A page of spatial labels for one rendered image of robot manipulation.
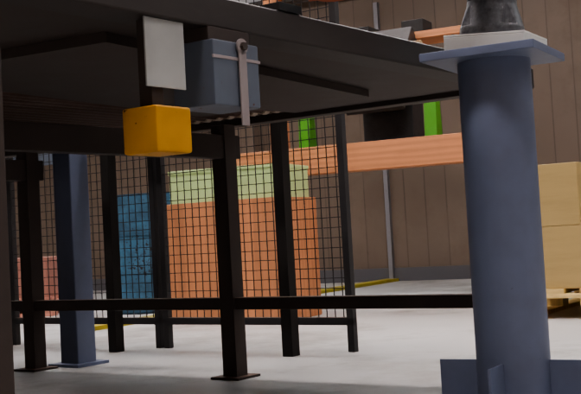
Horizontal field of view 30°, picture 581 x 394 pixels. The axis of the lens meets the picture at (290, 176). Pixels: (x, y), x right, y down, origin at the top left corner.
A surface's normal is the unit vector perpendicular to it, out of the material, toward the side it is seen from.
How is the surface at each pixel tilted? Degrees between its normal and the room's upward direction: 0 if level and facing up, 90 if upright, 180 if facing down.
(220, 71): 90
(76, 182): 90
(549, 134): 90
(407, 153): 90
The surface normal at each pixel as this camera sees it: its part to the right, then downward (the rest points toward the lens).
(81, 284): 0.81, -0.07
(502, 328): -0.40, -0.03
